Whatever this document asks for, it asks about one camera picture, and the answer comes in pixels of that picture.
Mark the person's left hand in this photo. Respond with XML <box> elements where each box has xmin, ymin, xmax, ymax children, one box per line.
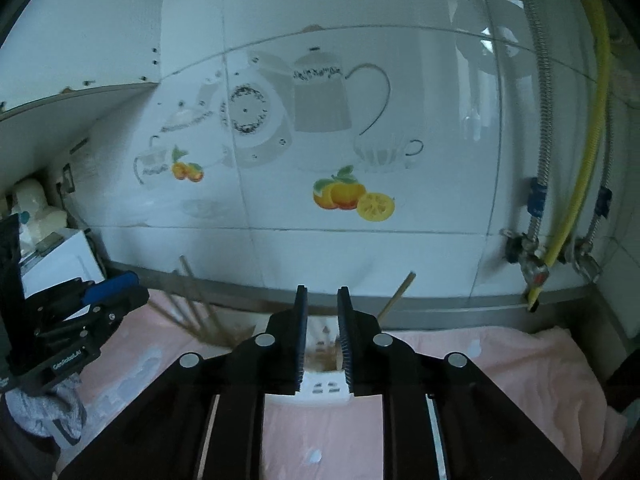
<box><xmin>5</xmin><ymin>375</ymin><xmax>86</xmax><ymax>448</ymax></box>

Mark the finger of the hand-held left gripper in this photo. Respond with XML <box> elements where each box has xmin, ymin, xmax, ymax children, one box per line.
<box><xmin>97</xmin><ymin>287</ymin><xmax>150</xmax><ymax>326</ymax></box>
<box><xmin>82</xmin><ymin>271</ymin><xmax>142</xmax><ymax>306</ymax></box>

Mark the yellow gas pipe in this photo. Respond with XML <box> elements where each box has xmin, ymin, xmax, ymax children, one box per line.
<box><xmin>525</xmin><ymin>0</ymin><xmax>613</xmax><ymax>313</ymax></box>

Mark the pile of wooden chopsticks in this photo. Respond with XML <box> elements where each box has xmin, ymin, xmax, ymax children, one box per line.
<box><xmin>150</xmin><ymin>255</ymin><xmax>417</xmax><ymax>348</ymax></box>

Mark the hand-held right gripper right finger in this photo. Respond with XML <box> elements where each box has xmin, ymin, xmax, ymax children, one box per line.
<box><xmin>336</xmin><ymin>286</ymin><xmax>583</xmax><ymax>480</ymax></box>

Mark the pink printed towel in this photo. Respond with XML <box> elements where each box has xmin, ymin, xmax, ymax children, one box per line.
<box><xmin>50</xmin><ymin>300</ymin><xmax>631</xmax><ymax>480</ymax></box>

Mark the metal pipe valve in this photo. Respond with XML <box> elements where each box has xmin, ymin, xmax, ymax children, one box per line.
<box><xmin>501</xmin><ymin>229</ymin><xmax>551</xmax><ymax>293</ymax></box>
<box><xmin>567</xmin><ymin>237</ymin><xmax>603</xmax><ymax>283</ymax></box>

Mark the white rounded object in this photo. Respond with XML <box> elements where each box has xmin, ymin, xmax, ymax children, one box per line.
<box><xmin>11</xmin><ymin>177</ymin><xmax>68</xmax><ymax>241</ymax></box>

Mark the white flat appliance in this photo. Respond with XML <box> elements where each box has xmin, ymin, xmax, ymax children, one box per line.
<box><xmin>20</xmin><ymin>228</ymin><xmax>107</xmax><ymax>301</ymax></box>

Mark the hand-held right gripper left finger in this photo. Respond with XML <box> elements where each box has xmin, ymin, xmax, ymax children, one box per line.
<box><xmin>59</xmin><ymin>285</ymin><xmax>309</xmax><ymax>480</ymax></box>

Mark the white wall cabinet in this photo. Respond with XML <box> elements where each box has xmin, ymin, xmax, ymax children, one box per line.
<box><xmin>0</xmin><ymin>0</ymin><xmax>166</xmax><ymax>121</ymax></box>

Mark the white house-shaped utensil holder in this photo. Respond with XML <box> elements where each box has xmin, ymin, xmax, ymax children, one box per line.
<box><xmin>298</xmin><ymin>316</ymin><xmax>352</xmax><ymax>407</ymax></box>

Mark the blue hose clip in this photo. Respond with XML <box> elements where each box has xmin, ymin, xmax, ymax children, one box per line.
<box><xmin>594</xmin><ymin>186</ymin><xmax>614</xmax><ymax>219</ymax></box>
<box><xmin>529</xmin><ymin>177</ymin><xmax>549</xmax><ymax>217</ymax></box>

